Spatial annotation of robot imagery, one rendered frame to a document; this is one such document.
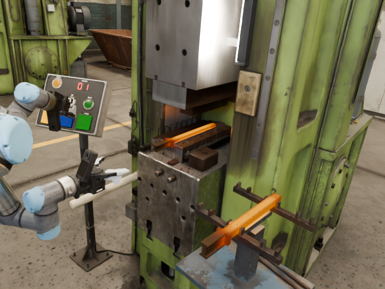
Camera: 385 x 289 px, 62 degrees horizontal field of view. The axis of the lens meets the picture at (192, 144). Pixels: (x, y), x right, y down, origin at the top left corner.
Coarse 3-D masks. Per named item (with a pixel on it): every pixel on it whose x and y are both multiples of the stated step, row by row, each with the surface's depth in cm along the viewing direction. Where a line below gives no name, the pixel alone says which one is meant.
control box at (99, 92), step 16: (48, 80) 166; (64, 80) 165; (80, 80) 163; (96, 80) 161; (80, 96) 162; (96, 96) 160; (80, 112) 160; (96, 112) 159; (64, 128) 161; (96, 128) 158
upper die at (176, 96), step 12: (156, 84) 142; (168, 84) 138; (228, 84) 157; (156, 96) 144; (168, 96) 140; (180, 96) 135; (192, 96) 137; (204, 96) 144; (216, 96) 151; (228, 96) 160
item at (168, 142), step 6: (204, 126) 166; (210, 126) 167; (186, 132) 156; (192, 132) 157; (198, 132) 160; (168, 138) 146; (174, 138) 148; (180, 138) 150; (156, 144) 139; (162, 144) 141; (168, 144) 145; (156, 150) 139
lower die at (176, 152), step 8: (208, 120) 181; (184, 128) 169; (192, 128) 167; (216, 128) 169; (224, 128) 170; (160, 136) 156; (168, 136) 154; (192, 136) 155; (200, 136) 157; (208, 136) 158; (176, 144) 146; (184, 144) 146; (192, 144) 148; (160, 152) 153; (168, 152) 149; (176, 152) 146; (184, 152) 145; (184, 160) 147
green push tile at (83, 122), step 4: (80, 116) 159; (84, 116) 159; (88, 116) 159; (92, 116) 159; (80, 120) 159; (84, 120) 159; (88, 120) 158; (76, 124) 159; (80, 124) 159; (84, 124) 158; (88, 124) 158; (80, 128) 158; (84, 128) 158; (88, 128) 158
